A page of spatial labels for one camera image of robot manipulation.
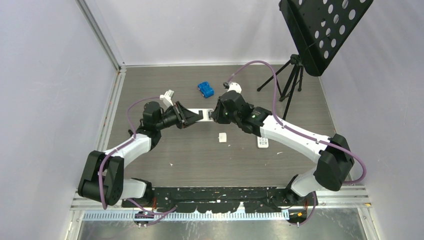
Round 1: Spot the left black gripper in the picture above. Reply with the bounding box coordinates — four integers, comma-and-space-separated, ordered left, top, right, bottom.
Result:
155, 101, 202, 131

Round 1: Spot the white remote with black window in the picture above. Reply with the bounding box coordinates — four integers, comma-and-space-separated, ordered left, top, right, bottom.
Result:
188, 108, 214, 122

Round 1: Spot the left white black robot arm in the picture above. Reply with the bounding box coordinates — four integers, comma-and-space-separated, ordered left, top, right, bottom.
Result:
77, 101, 205, 208

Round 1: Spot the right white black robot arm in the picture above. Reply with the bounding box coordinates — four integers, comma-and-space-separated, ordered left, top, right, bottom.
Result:
211, 90, 354, 205

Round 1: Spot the white remote with buttons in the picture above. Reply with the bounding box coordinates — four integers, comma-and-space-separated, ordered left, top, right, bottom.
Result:
256, 136, 269, 149

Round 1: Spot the white battery cover plain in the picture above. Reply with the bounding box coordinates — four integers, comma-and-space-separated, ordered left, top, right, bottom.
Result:
218, 132, 227, 143

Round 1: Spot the blue toy car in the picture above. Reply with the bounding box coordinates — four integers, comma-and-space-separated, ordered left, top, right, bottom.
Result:
197, 81, 215, 99

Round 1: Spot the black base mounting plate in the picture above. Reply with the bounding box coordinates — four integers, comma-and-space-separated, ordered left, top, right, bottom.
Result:
134, 186, 314, 214

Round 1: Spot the black perforated music stand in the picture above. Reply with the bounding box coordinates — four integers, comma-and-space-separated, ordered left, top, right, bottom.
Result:
276, 0, 373, 120

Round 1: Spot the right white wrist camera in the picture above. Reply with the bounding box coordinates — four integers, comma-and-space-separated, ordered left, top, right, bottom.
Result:
223, 82, 242, 94

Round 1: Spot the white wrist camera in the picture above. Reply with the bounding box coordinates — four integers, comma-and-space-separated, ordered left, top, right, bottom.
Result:
159, 89, 175, 107
223, 82, 242, 94

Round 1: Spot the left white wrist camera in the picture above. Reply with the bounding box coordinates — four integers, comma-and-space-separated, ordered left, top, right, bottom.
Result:
159, 89, 175, 107

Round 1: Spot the aluminium corner frame rail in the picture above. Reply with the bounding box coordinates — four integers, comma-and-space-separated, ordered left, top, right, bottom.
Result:
75, 0, 127, 75

